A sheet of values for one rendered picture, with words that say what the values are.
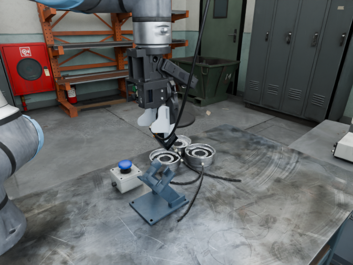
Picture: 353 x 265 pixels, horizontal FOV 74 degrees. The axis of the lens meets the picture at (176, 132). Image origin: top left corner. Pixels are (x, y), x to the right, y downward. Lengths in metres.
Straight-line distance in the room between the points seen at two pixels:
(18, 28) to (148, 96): 3.90
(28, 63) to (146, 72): 3.69
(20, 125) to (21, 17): 3.70
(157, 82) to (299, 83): 3.12
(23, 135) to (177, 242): 0.44
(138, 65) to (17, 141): 0.34
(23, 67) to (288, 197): 3.85
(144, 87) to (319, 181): 0.62
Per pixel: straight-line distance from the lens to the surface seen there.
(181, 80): 0.53
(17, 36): 4.30
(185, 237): 0.58
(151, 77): 0.49
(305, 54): 3.46
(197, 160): 0.79
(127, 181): 0.70
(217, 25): 4.94
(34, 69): 4.15
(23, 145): 0.67
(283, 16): 3.62
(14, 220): 0.66
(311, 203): 0.76
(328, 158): 1.30
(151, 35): 0.47
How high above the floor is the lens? 1.24
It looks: 25 degrees down
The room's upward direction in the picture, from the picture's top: straight up
